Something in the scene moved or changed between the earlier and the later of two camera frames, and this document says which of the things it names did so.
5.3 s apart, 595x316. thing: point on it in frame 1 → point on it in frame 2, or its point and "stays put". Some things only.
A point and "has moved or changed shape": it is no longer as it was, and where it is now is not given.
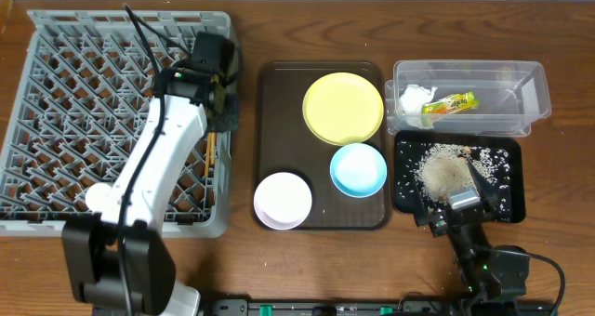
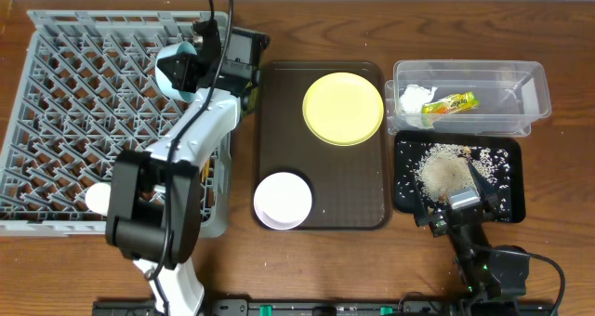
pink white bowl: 282,200 stays put
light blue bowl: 358,169 has moved or changed shape
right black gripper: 439,226 stays put
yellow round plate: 343,109 stays put
